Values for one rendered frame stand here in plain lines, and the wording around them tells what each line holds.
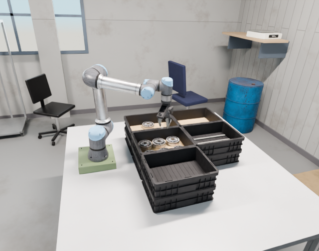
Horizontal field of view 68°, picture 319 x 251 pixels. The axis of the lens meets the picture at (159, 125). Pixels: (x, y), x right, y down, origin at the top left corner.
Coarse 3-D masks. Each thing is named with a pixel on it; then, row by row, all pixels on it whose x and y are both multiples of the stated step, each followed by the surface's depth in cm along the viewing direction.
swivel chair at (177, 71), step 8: (168, 64) 368; (176, 64) 350; (168, 72) 377; (176, 72) 357; (184, 72) 344; (176, 80) 364; (184, 80) 350; (176, 88) 372; (184, 88) 356; (176, 96) 374; (184, 96) 375; (192, 96) 376; (200, 96) 378; (184, 104) 354; (192, 104) 357
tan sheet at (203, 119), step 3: (183, 120) 219; (186, 120) 219; (189, 120) 219; (192, 120) 219; (195, 120) 219; (198, 120) 220; (201, 120) 220; (204, 120) 220; (207, 120) 220; (180, 123) 213; (183, 123) 213; (186, 123) 213; (189, 123) 213; (192, 123) 214
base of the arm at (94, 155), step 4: (104, 148) 170; (88, 152) 171; (92, 152) 167; (96, 152) 167; (100, 152) 168; (104, 152) 170; (88, 156) 170; (92, 156) 168; (96, 156) 167; (100, 156) 168; (104, 156) 172; (108, 156) 175; (92, 160) 169; (96, 160) 168; (100, 160) 169; (104, 160) 171
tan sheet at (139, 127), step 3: (156, 123) 211; (162, 123) 212; (165, 123) 212; (132, 126) 204; (135, 126) 204; (138, 126) 204; (141, 126) 204; (156, 126) 205; (159, 126) 205; (165, 126) 206; (132, 129) 199; (135, 129) 199; (138, 129) 199; (141, 129) 199
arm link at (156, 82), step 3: (144, 81) 156; (147, 81) 154; (150, 81) 153; (153, 81) 153; (156, 81) 154; (159, 81) 154; (144, 84) 154; (156, 84) 153; (156, 87) 151; (156, 90) 155
